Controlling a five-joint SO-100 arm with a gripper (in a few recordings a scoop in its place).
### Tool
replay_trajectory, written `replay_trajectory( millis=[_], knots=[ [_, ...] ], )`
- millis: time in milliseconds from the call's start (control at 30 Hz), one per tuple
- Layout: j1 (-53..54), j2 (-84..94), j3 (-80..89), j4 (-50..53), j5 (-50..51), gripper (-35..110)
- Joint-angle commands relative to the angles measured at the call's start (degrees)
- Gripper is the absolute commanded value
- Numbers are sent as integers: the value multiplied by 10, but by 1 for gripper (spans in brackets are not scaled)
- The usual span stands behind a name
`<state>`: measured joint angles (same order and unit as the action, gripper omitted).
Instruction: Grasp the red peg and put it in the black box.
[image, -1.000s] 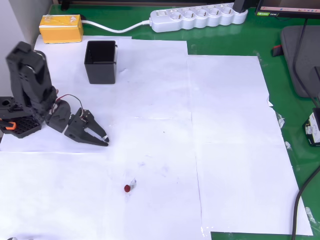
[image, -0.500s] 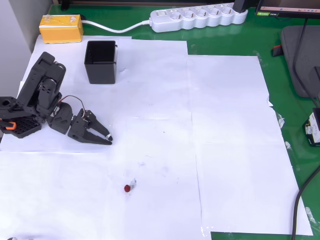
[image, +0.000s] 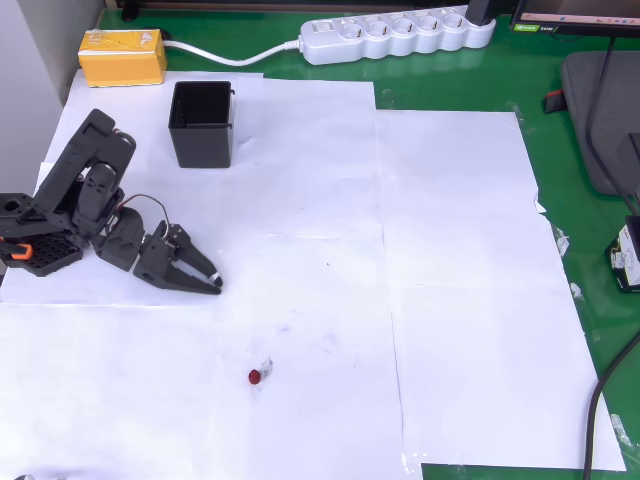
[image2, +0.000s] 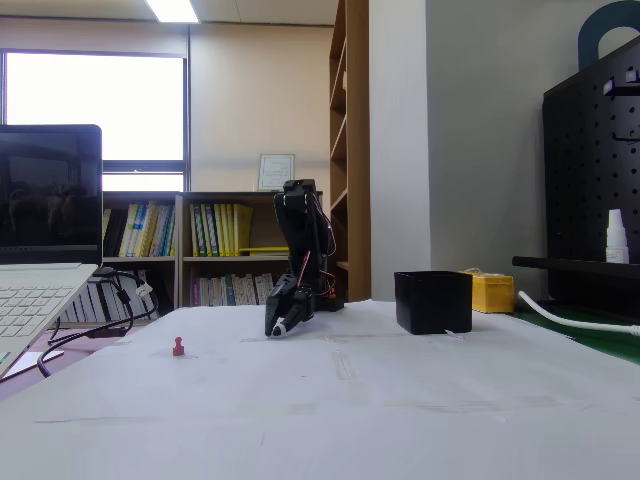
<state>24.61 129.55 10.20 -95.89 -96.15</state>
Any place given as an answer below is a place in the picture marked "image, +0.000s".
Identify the red white servo wire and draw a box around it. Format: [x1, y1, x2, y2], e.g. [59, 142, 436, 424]
[119, 194, 169, 224]

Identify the white power strip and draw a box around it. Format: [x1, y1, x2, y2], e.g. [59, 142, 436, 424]
[298, 5, 497, 67]

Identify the black square cup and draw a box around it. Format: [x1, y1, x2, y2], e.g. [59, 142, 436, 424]
[167, 80, 237, 170]

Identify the gray laptop sleeve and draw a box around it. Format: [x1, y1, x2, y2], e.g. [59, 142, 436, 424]
[559, 49, 640, 199]

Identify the red black small tag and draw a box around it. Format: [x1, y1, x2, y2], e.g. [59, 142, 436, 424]
[542, 88, 569, 115]

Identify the black display screen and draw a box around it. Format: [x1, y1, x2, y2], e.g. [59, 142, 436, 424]
[508, 0, 640, 38]

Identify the orange black clamp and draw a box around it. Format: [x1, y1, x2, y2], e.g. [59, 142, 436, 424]
[0, 238, 34, 261]

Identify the small device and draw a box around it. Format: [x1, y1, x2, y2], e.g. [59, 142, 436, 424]
[603, 214, 640, 295]

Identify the thin black cable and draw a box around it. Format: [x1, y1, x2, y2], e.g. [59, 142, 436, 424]
[583, 34, 640, 217]

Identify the black plug adapter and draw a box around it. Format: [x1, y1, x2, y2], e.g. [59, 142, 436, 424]
[465, 0, 497, 27]

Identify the thick black cable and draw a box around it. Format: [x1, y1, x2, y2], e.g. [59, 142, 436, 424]
[581, 339, 640, 480]

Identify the white power cable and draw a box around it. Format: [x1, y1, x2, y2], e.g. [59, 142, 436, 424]
[162, 38, 306, 67]

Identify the yellow cardboard box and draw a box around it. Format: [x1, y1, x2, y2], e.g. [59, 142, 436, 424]
[78, 28, 169, 90]

